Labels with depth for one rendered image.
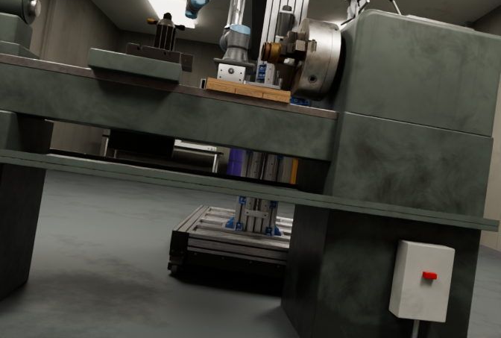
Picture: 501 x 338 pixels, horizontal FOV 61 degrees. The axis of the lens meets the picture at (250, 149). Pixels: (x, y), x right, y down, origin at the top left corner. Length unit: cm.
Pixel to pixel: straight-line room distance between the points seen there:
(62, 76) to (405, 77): 120
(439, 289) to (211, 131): 97
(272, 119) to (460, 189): 75
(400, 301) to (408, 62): 85
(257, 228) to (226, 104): 118
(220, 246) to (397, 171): 103
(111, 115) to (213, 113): 35
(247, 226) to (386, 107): 125
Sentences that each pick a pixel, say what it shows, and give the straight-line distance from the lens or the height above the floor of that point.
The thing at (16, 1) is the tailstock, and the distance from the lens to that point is 179.
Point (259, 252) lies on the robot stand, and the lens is 223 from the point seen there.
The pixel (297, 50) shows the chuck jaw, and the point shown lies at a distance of 163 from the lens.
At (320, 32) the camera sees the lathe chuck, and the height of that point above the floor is 115.
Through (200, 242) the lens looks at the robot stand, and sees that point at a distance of 224.
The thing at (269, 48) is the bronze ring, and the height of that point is 109.
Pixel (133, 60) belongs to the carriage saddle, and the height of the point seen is 91.
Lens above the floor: 63
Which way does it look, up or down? 2 degrees up
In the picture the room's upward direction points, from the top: 9 degrees clockwise
